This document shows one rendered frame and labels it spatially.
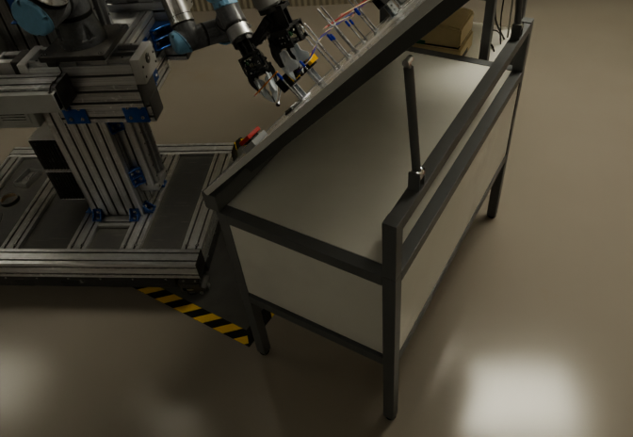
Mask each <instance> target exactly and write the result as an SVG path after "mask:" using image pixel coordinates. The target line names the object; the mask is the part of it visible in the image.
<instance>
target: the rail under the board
mask: <svg viewBox="0 0 633 437"><path fill-rule="evenodd" d="M244 153H245V152H243V153H242V154H241V155H243V154H244ZM277 153H278V152H277ZM277 153H276V154H277ZM276 154H275V155H276ZM241 155H240V156H241ZM275 155H273V156H272V157H271V158H270V159H268V160H267V161H266V162H265V163H263V164H262V165H261V166H259V167H258V168H257V169H256V170H254V171H253V172H250V171H249V170H248V169H247V167H246V166H245V165H244V166H243V167H242V168H241V169H240V170H238V171H237V172H236V173H235V174H233V175H232V176H231V177H230V178H229V179H227V180H226V181H225V182H224V183H223V184H221V185H220V186H219V187H218V188H216V189H215V190H214V191H213V192H212V193H210V194H209V195H206V194H205V193H204V191H205V190H206V189H207V187H206V188H205V189H204V190H203V191H202V195H203V200H204V203H205V206H206V207H207V208H209V209H212V210H214V211H217V212H220V211H221V210H222V209H223V208H224V207H225V206H226V205H227V204H228V203H229V202H230V201H231V200H232V199H233V198H234V197H235V196H236V195H237V194H238V193H239V192H240V191H241V190H242V189H243V188H244V187H245V186H246V185H247V184H248V183H249V182H250V181H251V180H252V179H253V178H254V177H255V176H256V175H257V174H258V173H259V171H260V170H261V169H262V168H263V167H264V166H265V165H266V164H267V163H268V162H269V161H270V160H271V159H272V158H273V157H274V156H275ZM240 156H239V157H240ZM234 162H235V161H234ZM234 162H233V163H234ZM233 163H232V164H233ZM232 164H231V165H232ZM231 165H230V166H231ZM230 166H229V167H230ZM229 167H228V168H229ZM228 168H227V169H228ZM227 169H226V170H227ZM226 170H224V171H223V172H222V173H221V174H220V175H222V174H223V173H224V172H225V171H226ZM218 177H219V176H218ZM218 177H217V178H218ZM217 178H216V179H217ZM216 179H215V180H216ZM215 180H214V181H215ZM214 181H213V182H214ZM213 182H212V183H213ZM212 183H211V184H212ZM211 184H210V185H211ZM210 185H209V186H210Z"/></svg>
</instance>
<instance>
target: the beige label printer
mask: <svg viewBox="0 0 633 437"><path fill-rule="evenodd" d="M473 18H474V12H473V10H472V9H468V8H459V9H458V10H457V11H455V12H454V13H453V14H452V15H450V16H449V17H448V18H447V19H445V20H444V21H443V22H441V23H440V24H439V25H437V26H436V27H435V28H434V29H432V30H431V32H430V33H428V34H427V35H426V36H424V37H423V38H422V39H421V40H419V41H418V42H417V43H415V44H414V45H413V47H417V48H423V49H428V50H432V51H438V52H443V53H448V54H453V55H458V56H463V57H464V56H465V55H466V53H467V52H468V50H469V48H470V47H471V45H472V39H473V31H472V26H473Z"/></svg>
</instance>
